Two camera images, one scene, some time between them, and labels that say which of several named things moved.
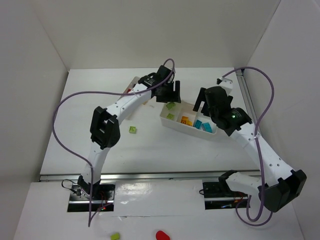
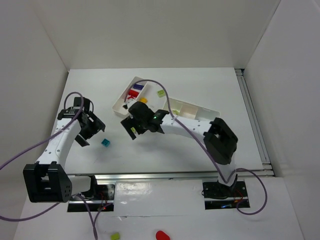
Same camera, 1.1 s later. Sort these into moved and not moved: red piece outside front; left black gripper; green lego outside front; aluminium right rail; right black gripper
Moved: left black gripper; right black gripper
Not moved: green lego outside front; red piece outside front; aluminium right rail
